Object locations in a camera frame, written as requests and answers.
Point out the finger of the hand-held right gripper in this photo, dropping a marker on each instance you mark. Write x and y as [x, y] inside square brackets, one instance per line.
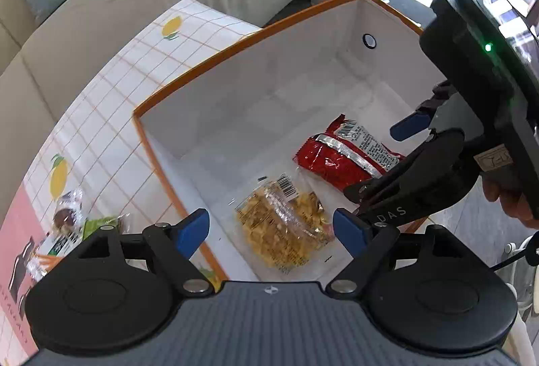
[406, 129]
[379, 197]

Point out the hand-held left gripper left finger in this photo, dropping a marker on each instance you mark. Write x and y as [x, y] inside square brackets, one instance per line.
[191, 229]

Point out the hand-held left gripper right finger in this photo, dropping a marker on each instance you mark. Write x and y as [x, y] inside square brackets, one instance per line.
[349, 231]

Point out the red snack packet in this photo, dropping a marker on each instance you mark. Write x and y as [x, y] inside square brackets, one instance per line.
[324, 159]

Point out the clear packet of yellow snacks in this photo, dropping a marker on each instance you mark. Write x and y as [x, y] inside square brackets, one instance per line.
[273, 231]

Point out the white packet of orange sticks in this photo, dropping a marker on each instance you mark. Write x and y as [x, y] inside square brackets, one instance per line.
[59, 246]

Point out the white box with orange rim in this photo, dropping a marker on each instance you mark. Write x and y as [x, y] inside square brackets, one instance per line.
[269, 96]

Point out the person's right hand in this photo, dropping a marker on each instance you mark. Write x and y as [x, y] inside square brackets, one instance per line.
[513, 206]

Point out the clear packet of brown candies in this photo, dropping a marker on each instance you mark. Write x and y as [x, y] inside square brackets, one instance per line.
[67, 214]

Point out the lemon print grid tablecloth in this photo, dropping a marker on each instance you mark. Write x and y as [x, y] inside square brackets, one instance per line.
[126, 96]

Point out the pink printed mat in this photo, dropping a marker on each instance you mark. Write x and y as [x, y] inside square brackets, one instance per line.
[17, 218]

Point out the white metal frame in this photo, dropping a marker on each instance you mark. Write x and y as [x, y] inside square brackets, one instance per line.
[522, 286]

